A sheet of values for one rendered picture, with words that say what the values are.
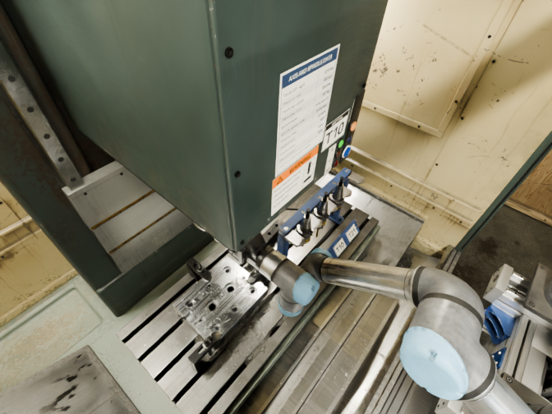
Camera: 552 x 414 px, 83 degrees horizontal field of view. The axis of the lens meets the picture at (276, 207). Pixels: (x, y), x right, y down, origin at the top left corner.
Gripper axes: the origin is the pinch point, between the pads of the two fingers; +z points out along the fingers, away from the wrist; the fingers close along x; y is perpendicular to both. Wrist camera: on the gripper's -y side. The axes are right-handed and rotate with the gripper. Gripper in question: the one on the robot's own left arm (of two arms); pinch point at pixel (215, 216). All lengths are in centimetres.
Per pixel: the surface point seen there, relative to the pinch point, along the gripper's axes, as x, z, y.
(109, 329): -40, 40, 82
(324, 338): 18, -40, 66
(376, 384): 15, -66, 61
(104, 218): -18.1, 40.7, 19.1
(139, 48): -13, -5, -52
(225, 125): -12, -20, -47
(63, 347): -58, 51, 86
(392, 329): 46, -62, 75
